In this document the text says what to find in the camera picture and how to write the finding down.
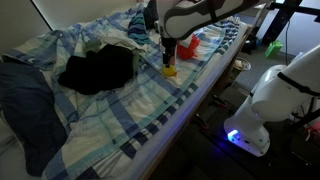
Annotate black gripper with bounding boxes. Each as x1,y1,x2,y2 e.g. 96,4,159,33
161,37,178,67

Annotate yellow rubber duck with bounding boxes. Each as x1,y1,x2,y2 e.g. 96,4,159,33
161,64,178,78

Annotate white red-print gift bag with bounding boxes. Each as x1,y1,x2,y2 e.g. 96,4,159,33
179,32,195,47

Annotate red plastic bag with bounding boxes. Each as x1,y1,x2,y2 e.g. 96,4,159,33
176,34,201,61

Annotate green bag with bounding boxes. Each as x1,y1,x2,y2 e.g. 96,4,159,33
264,39,284,60

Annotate teal navy striped cloth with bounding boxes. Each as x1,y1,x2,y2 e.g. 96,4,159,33
127,11,153,46

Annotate white cloth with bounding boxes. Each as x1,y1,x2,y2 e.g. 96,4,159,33
99,27,152,55

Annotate dark blue jeans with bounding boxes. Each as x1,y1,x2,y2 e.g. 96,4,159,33
142,0,160,30

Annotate black garment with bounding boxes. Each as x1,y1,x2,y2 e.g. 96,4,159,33
57,43,140,96

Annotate round floor dish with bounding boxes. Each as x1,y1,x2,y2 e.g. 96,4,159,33
232,56,253,72

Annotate green cloth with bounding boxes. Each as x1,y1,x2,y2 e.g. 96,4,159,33
82,38,141,75

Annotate blue white plaid bed sheet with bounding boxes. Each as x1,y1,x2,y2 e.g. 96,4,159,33
1,1,241,180

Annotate navy blue cloth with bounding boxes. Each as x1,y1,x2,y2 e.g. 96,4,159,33
0,61,70,178

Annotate wooden bed frame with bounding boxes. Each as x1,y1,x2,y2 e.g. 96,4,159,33
139,26,258,180

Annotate red handled clamp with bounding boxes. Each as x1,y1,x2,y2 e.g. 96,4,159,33
209,94,232,109
194,113,212,131

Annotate black camera stand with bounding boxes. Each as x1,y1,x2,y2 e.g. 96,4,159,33
261,0,320,47

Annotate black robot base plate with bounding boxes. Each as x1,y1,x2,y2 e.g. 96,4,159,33
196,109,320,180

